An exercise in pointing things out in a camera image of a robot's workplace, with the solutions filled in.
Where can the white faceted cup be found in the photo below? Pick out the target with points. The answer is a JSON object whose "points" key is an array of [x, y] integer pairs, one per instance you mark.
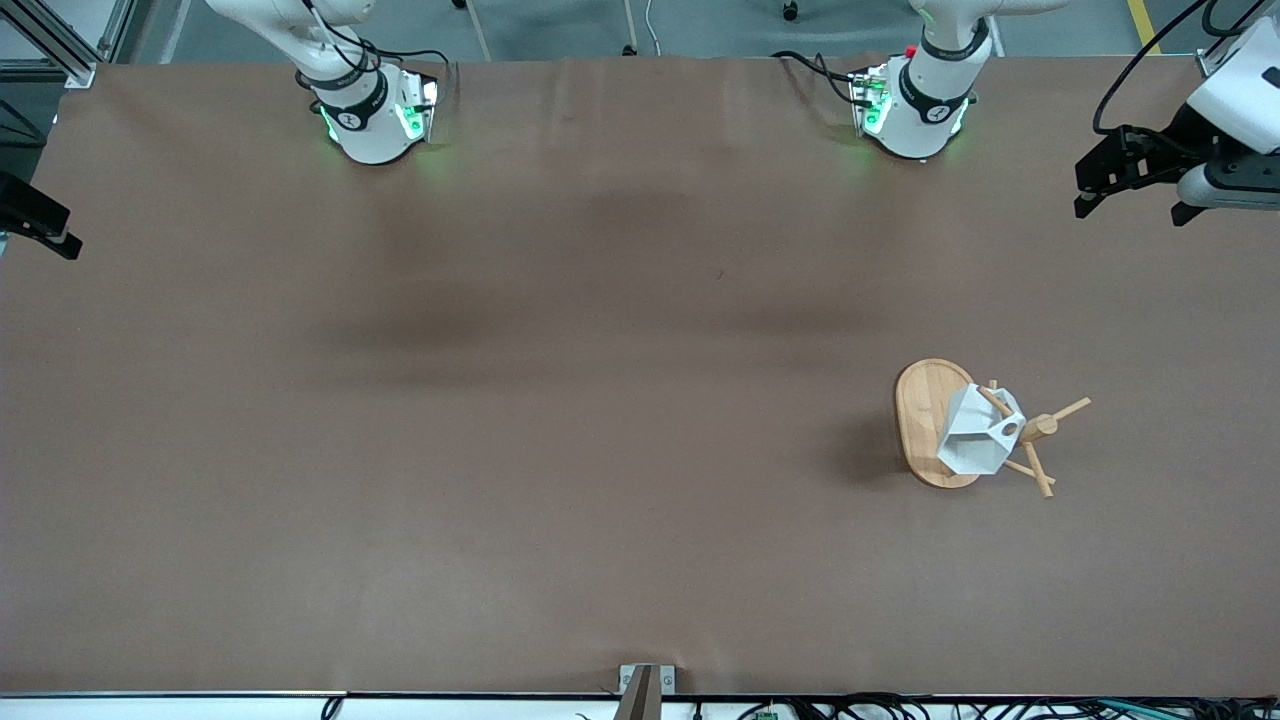
{"points": [[975, 445]]}

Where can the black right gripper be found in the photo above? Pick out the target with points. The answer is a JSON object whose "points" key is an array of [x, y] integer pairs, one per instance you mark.
{"points": [[30, 214]]}

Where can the wooden cup rack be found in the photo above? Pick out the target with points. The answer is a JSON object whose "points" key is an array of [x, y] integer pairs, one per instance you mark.
{"points": [[920, 420]]}

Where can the brown table cover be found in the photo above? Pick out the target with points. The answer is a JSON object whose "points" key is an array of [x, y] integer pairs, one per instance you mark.
{"points": [[640, 500]]}

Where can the grey metal pole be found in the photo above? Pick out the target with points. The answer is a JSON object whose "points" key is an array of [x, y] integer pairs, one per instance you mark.
{"points": [[631, 28], [478, 30]]}

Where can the aluminium frame profile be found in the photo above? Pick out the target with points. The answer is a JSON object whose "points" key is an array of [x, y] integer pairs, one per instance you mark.
{"points": [[1208, 64], [60, 55]]}

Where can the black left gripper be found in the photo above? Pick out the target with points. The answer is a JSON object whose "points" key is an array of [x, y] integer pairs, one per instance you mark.
{"points": [[1183, 137]]}

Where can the metal connector box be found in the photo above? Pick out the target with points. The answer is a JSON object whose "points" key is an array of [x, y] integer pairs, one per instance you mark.
{"points": [[868, 100], [420, 110]]}

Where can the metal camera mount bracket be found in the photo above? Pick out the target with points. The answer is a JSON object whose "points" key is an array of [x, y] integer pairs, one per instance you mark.
{"points": [[645, 685]]}

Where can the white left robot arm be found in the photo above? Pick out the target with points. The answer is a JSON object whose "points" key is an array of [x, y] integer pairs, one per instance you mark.
{"points": [[920, 120]]}

